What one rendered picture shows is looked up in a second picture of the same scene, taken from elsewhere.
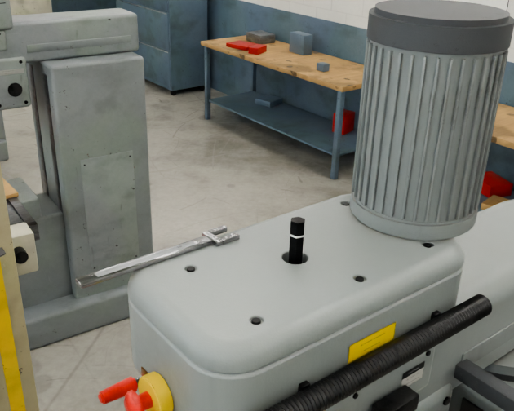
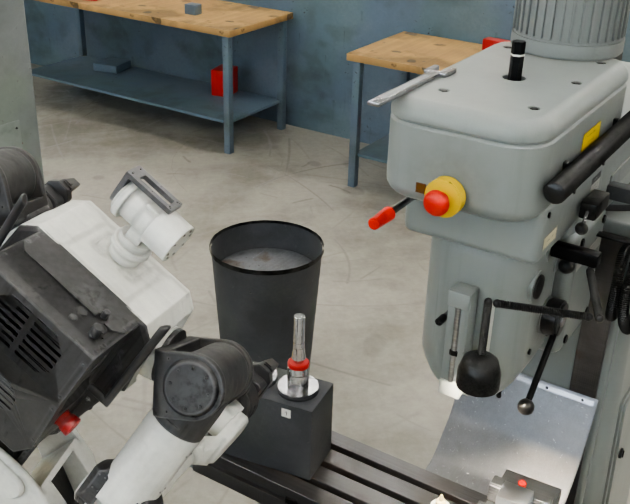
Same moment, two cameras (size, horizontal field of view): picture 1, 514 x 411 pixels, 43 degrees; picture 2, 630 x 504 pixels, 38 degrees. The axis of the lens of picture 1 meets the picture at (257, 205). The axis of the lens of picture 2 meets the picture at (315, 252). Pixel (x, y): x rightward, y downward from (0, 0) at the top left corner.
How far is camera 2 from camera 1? 86 cm
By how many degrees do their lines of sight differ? 17
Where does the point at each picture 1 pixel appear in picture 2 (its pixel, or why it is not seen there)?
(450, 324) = not seen: outside the picture
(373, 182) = (550, 14)
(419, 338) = (619, 132)
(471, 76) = not seen: outside the picture
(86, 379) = not seen: hidden behind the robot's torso
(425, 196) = (598, 18)
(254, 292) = (512, 96)
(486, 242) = not seen: hidden behind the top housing
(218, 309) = (499, 106)
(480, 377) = not seen: outside the picture
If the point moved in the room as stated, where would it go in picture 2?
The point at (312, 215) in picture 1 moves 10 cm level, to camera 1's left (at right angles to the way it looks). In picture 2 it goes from (493, 55) to (441, 58)
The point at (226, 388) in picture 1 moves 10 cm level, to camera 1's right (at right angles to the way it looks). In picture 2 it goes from (532, 157) to (592, 151)
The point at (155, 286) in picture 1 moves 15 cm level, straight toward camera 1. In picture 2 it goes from (433, 101) to (498, 131)
